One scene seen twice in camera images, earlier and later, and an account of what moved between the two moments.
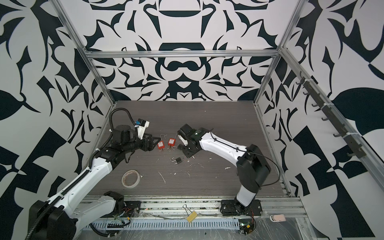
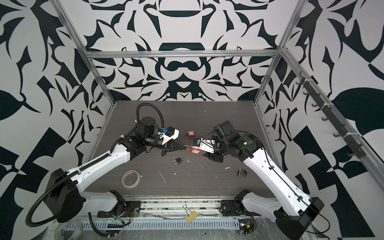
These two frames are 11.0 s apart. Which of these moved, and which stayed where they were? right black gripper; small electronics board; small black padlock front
Moved: right black gripper
Stayed: small electronics board; small black padlock front
